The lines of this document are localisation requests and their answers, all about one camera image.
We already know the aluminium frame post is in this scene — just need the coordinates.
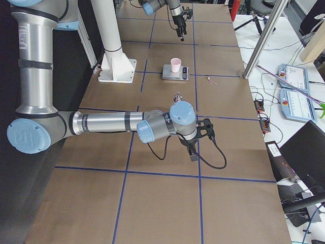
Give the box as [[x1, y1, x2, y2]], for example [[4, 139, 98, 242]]
[[243, 0, 288, 79]]

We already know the digital kitchen scale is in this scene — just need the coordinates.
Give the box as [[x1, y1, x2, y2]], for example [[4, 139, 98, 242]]
[[162, 64, 189, 81]]

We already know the far teach pendant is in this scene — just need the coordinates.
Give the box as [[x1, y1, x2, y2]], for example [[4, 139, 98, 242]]
[[278, 64, 310, 92]]

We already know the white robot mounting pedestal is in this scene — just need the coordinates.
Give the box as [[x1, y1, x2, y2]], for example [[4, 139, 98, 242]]
[[91, 0, 137, 83]]

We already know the near teach pendant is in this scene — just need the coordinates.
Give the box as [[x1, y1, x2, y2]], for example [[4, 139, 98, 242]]
[[279, 88, 317, 123]]

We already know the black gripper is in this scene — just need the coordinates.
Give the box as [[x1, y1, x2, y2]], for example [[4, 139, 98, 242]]
[[172, 9, 187, 42], [179, 134, 199, 162]]

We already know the long pink stick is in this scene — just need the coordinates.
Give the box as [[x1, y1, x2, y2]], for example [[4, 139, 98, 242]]
[[255, 65, 324, 111]]

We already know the teach pendant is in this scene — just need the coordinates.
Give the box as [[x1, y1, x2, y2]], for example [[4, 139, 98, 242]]
[[279, 88, 317, 123], [278, 64, 310, 92]]

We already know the black tripod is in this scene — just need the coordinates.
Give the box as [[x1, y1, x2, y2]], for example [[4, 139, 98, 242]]
[[234, 14, 269, 35]]

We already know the red cylinder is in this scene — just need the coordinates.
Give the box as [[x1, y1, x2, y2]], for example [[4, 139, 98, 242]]
[[230, 0, 241, 22]]

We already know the black computer monitor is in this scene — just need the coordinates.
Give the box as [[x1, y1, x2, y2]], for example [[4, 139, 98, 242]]
[[280, 120, 324, 188]]

